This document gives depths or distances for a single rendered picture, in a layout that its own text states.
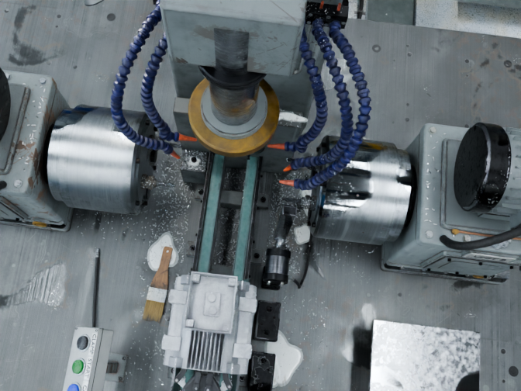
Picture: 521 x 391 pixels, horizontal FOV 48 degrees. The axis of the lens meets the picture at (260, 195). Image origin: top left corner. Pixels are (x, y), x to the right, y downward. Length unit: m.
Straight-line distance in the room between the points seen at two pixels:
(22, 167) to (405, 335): 0.99
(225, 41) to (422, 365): 0.98
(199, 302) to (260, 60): 0.59
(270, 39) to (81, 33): 1.14
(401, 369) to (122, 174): 0.82
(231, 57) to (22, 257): 1.00
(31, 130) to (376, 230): 0.81
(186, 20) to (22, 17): 1.20
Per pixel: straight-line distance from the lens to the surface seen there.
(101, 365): 1.36
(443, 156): 1.38
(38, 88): 1.43
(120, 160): 1.32
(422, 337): 1.54
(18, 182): 1.36
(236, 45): 0.85
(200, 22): 0.83
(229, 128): 1.11
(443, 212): 1.34
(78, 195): 1.39
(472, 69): 1.95
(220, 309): 1.27
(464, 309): 1.71
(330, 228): 1.35
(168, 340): 1.32
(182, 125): 1.43
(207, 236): 1.50
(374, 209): 1.32
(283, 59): 0.89
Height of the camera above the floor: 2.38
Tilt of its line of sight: 74 degrees down
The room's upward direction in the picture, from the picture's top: 9 degrees clockwise
